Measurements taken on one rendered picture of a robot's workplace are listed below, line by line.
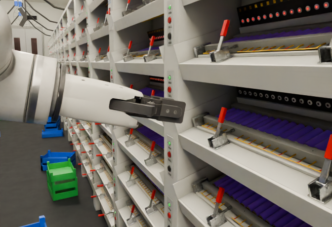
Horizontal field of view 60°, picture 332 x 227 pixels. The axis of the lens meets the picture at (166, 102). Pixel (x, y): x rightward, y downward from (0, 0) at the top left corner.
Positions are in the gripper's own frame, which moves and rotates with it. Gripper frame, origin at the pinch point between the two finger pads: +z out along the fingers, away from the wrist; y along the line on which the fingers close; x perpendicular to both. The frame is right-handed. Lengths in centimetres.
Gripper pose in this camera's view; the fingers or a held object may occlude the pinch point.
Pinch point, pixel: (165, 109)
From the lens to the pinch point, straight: 42.8
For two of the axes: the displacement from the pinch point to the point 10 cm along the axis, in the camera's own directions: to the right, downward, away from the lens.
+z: 9.0, 1.5, 4.2
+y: 4.0, 1.2, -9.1
